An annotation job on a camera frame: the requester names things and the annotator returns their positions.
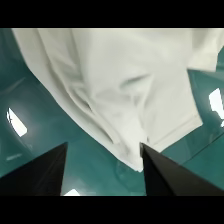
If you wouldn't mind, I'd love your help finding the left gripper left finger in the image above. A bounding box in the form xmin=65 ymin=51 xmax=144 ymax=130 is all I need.
xmin=0 ymin=141 xmax=69 ymax=197

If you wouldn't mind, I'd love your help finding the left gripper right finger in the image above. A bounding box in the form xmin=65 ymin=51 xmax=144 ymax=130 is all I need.
xmin=139 ymin=142 xmax=224 ymax=197

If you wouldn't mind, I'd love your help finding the white T-shirt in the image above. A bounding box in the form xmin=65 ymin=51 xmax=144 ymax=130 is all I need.
xmin=11 ymin=27 xmax=224 ymax=173

